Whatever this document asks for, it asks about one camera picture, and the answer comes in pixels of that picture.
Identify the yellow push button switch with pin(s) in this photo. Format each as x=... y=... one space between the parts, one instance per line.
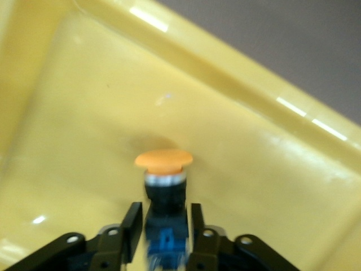
x=165 y=194

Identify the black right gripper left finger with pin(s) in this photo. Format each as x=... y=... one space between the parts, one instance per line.
x=112 y=245

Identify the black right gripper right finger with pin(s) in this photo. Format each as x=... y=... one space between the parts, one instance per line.
x=214 y=248

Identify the yellow plastic tray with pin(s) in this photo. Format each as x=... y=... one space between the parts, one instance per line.
x=84 y=127

